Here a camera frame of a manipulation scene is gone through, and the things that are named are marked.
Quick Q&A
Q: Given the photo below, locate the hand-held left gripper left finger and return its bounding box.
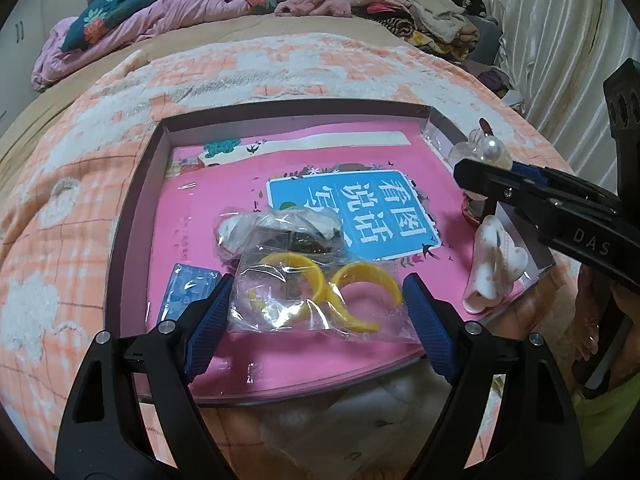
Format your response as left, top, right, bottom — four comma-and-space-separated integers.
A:
54, 272, 236, 480

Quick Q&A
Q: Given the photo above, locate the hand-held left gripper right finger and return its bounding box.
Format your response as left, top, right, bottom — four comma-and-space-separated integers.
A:
401, 272, 586, 480

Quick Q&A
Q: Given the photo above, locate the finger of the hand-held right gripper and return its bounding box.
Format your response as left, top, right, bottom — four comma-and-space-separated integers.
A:
453, 158, 621, 241
510, 162, 621, 206

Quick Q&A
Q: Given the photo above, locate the small translucent hair claw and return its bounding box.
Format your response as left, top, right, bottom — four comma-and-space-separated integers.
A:
447, 127, 513, 171

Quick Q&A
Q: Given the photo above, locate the blue packet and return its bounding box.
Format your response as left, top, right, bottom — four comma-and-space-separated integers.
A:
156, 262, 223, 326

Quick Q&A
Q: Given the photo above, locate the large cream hair claw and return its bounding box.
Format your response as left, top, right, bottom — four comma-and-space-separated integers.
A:
461, 215, 528, 313

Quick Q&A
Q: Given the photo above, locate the clear bag with yellow hoops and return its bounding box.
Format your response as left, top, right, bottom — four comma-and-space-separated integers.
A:
225, 247, 436, 346

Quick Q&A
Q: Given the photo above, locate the clear bag with dark jewelry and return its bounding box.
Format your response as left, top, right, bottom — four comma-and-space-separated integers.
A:
212, 207, 351, 263

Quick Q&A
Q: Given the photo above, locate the dark shallow cardboard box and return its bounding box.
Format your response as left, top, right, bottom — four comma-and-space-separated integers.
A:
102, 100, 558, 406

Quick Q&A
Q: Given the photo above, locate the person's right hand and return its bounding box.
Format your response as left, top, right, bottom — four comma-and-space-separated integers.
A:
572, 266, 610, 363

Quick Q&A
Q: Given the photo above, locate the pink book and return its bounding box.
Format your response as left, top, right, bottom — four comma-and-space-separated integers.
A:
150, 130, 501, 391

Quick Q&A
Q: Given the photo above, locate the white curtain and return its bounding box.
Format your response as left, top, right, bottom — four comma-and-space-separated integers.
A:
487, 0, 631, 176

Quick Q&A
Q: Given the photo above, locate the pile of clothes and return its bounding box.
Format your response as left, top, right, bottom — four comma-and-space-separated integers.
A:
340, 0, 521, 106

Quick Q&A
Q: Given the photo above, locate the yellow-green garment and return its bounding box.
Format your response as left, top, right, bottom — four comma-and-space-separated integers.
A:
570, 375, 640, 480

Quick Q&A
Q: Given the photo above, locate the pink fluffy garment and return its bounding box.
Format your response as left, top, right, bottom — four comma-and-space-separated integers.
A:
275, 0, 353, 17

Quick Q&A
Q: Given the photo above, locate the tan bedsheet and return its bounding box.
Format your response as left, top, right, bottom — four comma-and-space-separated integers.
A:
0, 10, 401, 141

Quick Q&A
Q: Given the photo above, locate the pink quilt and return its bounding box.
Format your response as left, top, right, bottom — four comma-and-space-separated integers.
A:
31, 0, 276, 92

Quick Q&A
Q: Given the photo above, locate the teal floral pillow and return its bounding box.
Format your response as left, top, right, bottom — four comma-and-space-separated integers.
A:
60, 0, 278, 53

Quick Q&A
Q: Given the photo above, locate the white wardrobe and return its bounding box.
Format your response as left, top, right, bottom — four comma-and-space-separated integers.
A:
0, 5, 51, 126

